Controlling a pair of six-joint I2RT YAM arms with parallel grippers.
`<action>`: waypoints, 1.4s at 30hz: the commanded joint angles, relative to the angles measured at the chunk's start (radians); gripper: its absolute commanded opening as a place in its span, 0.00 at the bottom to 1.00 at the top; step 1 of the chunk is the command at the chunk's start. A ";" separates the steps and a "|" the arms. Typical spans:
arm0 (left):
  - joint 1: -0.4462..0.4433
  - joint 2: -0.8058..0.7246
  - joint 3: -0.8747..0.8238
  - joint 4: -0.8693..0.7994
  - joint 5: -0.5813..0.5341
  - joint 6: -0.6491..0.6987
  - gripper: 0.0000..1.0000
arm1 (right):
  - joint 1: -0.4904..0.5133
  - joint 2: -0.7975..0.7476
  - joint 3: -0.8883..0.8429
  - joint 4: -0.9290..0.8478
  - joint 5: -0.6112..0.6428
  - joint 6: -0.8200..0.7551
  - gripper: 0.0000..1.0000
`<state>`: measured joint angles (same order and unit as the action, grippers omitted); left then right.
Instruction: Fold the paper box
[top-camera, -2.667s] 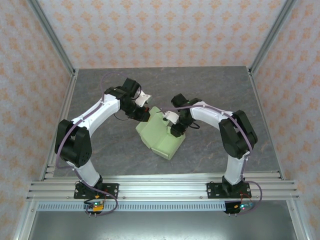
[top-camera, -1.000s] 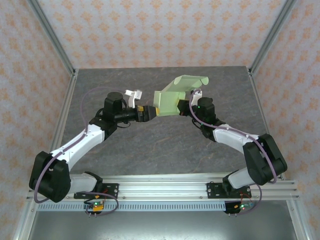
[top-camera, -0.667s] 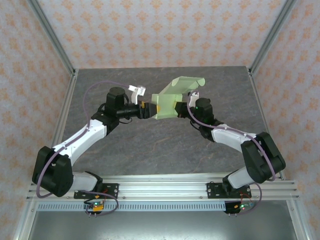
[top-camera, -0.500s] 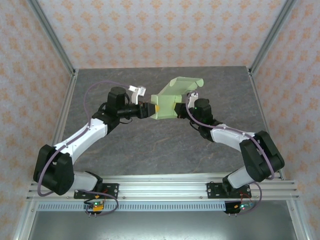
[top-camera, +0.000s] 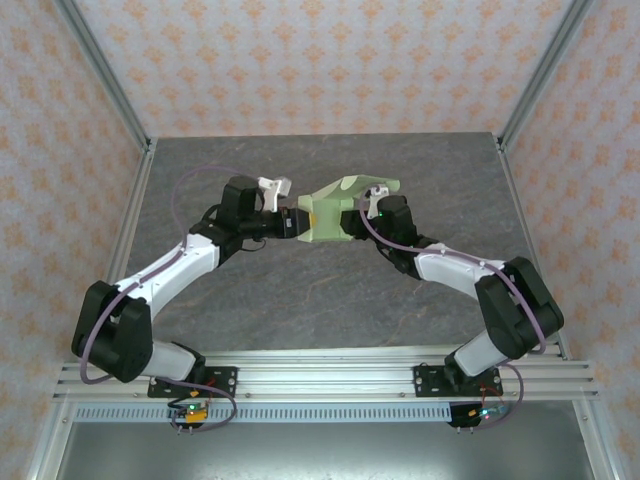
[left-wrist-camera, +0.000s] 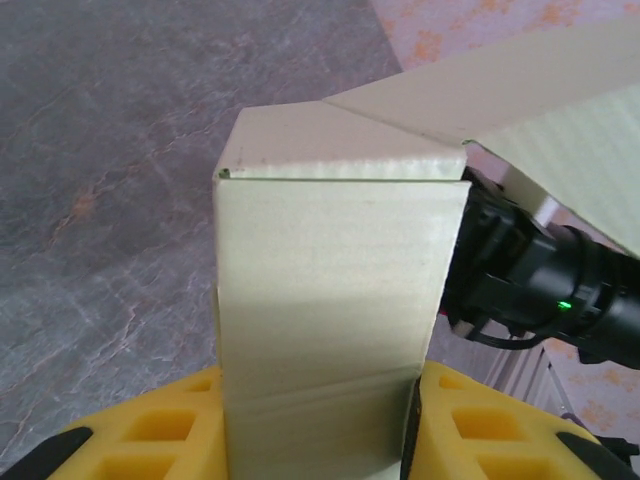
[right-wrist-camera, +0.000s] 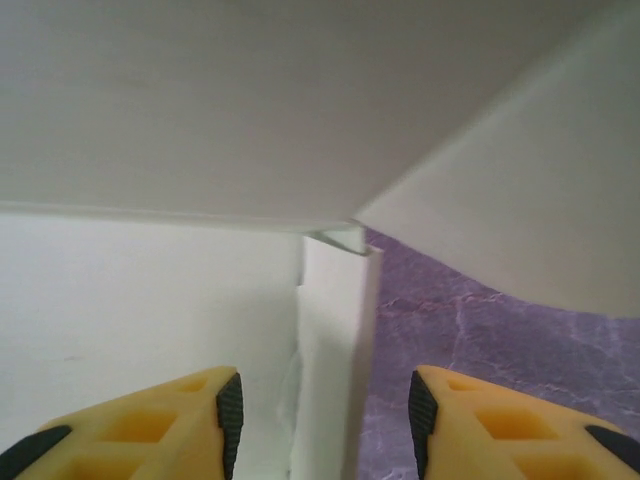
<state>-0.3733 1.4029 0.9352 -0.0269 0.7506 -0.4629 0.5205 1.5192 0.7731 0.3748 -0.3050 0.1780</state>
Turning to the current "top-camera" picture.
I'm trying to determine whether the pale green paper box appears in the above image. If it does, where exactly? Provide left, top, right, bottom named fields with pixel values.
left=295, top=174, right=402, bottom=246

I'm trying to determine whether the small circuit board green light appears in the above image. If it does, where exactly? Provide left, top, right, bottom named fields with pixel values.
left=469, top=403, right=509, bottom=422
left=169, top=399, right=211, bottom=426

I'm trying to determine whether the grey metal panel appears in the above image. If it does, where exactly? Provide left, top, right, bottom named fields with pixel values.
left=54, top=422, right=601, bottom=480

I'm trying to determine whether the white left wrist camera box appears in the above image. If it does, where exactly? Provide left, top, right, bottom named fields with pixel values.
left=255, top=174, right=292, bottom=211

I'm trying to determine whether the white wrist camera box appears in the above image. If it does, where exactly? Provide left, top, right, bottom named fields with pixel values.
left=360, top=183, right=391, bottom=220
left=255, top=174, right=292, bottom=211

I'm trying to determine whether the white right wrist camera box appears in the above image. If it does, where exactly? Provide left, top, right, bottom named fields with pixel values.
left=360, top=183, right=391, bottom=220

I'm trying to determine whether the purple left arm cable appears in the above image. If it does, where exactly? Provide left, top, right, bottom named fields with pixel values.
left=79, top=164, right=264, bottom=434

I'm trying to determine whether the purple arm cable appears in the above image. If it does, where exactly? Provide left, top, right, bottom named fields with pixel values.
left=359, top=184, right=549, bottom=431
left=79, top=164, right=264, bottom=434

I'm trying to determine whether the aluminium table side rail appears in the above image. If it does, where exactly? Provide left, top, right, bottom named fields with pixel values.
left=77, top=138, right=159, bottom=364
left=494, top=133, right=571, bottom=361

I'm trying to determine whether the wide aluminium mounting rail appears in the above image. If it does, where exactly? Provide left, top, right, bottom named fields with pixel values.
left=53, top=349, right=600, bottom=401

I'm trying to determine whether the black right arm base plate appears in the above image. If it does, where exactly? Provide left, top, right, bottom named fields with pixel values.
left=412, top=364, right=503, bottom=399

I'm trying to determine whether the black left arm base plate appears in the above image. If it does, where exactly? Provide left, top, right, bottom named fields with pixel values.
left=147, top=366, right=239, bottom=399

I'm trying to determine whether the slotted grey cable duct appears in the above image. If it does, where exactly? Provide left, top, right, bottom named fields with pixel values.
left=74, top=404, right=454, bottom=425

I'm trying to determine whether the aluminium frame post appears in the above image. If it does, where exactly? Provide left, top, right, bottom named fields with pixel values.
left=499, top=0, right=596, bottom=151
left=53, top=0, right=151, bottom=151

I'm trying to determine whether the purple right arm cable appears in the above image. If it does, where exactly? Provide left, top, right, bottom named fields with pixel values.
left=359, top=184, right=549, bottom=431

